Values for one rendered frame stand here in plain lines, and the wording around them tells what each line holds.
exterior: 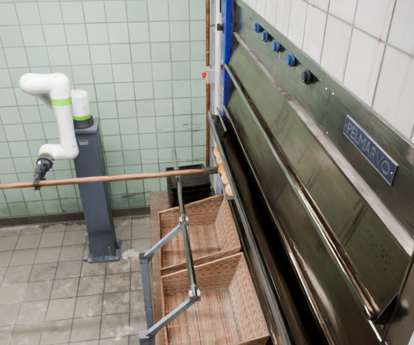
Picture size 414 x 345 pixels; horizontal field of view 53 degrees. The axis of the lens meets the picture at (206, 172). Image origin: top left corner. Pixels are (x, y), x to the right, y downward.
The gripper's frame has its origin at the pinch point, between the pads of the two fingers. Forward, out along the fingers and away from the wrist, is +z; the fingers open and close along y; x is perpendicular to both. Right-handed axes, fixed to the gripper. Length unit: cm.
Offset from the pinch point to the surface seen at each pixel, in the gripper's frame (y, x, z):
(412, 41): -109, -113, 133
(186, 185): 33, -86, -35
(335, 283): -38, -114, 125
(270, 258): -23, -104, 98
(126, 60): -30, -49, -120
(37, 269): 120, 36, -58
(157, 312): 61, -60, 47
